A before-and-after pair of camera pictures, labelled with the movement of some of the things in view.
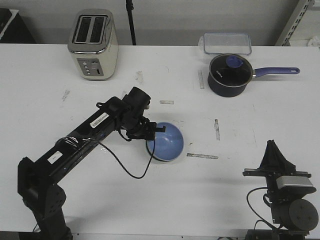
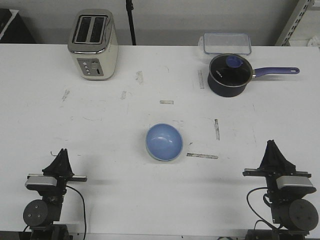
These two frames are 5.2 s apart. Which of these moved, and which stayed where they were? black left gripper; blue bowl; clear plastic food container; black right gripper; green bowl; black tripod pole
Moved: black left gripper; green bowl
Stayed: black tripod pole; black right gripper; clear plastic food container; blue bowl
